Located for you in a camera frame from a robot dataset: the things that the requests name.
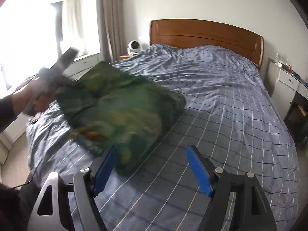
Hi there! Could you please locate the green landscape print silk jacket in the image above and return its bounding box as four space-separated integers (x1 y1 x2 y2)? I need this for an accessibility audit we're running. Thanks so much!
56 62 186 170

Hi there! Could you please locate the dark sleeved left forearm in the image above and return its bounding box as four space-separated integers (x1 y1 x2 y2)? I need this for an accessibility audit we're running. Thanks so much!
0 95 17 133

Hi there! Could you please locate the person's left hand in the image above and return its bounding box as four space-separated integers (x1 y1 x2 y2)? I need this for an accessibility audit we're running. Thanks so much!
12 77 56 116

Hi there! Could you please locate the white window side cabinet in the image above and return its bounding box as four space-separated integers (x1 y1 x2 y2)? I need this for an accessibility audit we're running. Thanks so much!
63 54 99 80

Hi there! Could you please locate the blue plaid bed duvet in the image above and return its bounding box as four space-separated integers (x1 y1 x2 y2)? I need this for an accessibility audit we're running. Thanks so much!
25 43 300 231

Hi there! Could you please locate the wooden bedside table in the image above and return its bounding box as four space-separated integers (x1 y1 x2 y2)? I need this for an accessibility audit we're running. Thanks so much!
119 54 132 60

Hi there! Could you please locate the white round desk fan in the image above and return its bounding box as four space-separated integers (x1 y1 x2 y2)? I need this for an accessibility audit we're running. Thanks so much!
127 40 141 55

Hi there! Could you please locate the beige window curtain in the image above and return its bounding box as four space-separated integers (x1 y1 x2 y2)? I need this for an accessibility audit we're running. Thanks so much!
97 0 126 62

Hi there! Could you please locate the wooden chair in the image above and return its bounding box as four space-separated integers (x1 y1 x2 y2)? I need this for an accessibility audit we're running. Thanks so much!
284 103 307 148

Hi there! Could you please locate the white desk with drawers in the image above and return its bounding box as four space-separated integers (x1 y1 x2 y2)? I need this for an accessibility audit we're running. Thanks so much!
264 59 307 120

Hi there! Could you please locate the clear bottle on desk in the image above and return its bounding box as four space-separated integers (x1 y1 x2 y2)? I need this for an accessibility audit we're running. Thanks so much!
275 50 281 63

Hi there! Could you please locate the brown wooden headboard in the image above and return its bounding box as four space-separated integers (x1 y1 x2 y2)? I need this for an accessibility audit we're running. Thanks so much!
149 19 264 69

